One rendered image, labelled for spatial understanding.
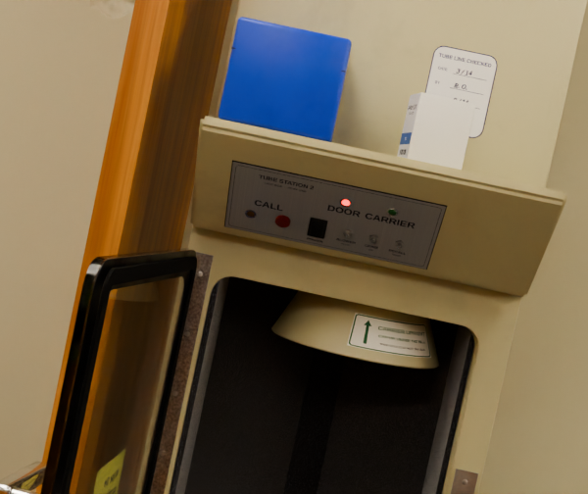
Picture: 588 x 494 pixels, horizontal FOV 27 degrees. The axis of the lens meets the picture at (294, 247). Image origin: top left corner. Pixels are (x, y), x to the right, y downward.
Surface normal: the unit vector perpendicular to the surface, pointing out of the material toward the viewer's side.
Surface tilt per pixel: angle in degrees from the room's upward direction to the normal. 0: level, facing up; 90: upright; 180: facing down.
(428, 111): 90
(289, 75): 90
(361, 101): 90
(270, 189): 135
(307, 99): 90
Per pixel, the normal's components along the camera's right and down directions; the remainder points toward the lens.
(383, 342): 0.30, -0.29
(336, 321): -0.25, -0.42
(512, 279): -0.17, 0.72
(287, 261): -0.03, 0.05
